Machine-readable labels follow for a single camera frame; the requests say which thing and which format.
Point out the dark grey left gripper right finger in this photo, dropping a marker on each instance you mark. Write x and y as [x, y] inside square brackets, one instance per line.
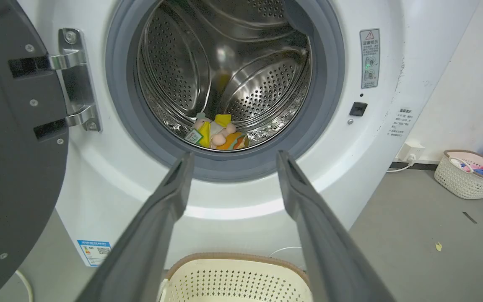
[325, 239]

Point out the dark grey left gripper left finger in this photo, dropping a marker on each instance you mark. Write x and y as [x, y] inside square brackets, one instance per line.
[149, 235]

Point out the pink and yellow plush doll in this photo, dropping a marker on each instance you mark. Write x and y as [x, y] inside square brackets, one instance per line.
[218, 132]

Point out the white front-load washing machine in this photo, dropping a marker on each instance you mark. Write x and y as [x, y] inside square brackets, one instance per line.
[111, 167]

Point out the cream perforated laundry basket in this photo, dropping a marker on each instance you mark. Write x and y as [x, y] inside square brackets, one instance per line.
[235, 279]

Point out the white laundry basket with clothes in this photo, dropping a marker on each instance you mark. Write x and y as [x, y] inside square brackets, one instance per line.
[459, 180]

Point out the dark grey washing machine door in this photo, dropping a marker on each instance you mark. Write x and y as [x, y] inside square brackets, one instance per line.
[11, 147]

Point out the blue energy label sticker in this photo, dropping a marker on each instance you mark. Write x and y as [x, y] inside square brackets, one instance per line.
[94, 251]

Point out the grey rubber door gasket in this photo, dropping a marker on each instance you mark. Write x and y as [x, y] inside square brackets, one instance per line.
[325, 126]

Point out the yellow scrap on floor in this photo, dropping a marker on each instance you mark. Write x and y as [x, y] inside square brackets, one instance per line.
[438, 246]

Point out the black door latch socket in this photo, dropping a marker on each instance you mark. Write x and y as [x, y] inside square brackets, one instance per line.
[358, 109]

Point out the black text instruction sticker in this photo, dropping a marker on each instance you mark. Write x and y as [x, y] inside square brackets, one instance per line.
[401, 122]

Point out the chrome door hinge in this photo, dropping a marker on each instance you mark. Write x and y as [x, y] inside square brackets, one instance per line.
[76, 79]

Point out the grey warning label sticker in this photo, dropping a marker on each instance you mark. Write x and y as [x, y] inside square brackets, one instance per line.
[369, 58]

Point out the stainless steel washer drum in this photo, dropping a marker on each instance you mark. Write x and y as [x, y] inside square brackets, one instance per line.
[224, 63]

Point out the white wall power outlet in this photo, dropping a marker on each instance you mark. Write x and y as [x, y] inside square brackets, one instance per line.
[411, 152]

